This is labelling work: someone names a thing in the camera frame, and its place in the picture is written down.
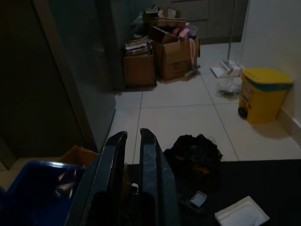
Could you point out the crumpled black plastic bag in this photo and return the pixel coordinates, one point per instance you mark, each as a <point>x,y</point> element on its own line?
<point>192,155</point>

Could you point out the dark grey cabinet door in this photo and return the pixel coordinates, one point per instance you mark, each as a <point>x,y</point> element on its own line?
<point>47,82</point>

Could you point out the clear plastic bag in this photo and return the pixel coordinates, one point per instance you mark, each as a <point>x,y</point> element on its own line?
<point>228,88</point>

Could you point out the white flat mop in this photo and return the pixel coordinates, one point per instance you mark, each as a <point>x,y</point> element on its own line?
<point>227,69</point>

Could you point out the cardboard box with papers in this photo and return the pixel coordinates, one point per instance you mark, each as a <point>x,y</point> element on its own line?
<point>138,68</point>

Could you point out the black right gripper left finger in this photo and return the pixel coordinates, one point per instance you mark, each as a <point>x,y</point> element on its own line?
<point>105,169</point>

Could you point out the yellow pedal bin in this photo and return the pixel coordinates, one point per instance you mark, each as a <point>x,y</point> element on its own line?
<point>261,94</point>

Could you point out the open brown cardboard box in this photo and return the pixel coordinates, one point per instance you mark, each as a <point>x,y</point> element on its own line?
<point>77,155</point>

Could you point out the stacked small cardboard boxes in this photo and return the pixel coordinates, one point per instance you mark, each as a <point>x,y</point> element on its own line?
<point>164,16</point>

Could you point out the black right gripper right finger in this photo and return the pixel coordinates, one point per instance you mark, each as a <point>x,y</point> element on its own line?
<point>152,169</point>

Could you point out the black floor mat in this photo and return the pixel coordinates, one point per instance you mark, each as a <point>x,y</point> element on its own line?
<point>247,179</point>

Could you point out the dark green bag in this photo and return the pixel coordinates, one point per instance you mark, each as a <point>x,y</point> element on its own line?
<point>138,26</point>

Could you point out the blue plastic dustpan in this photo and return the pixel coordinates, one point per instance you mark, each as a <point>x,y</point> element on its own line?
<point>28,193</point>

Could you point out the large open cardboard box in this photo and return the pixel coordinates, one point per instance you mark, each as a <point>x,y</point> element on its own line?
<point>174,61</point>

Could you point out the pink tape roll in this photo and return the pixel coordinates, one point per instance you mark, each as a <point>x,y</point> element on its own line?
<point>182,33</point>

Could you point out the white paper tray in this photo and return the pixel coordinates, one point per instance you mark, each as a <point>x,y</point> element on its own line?
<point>242,212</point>

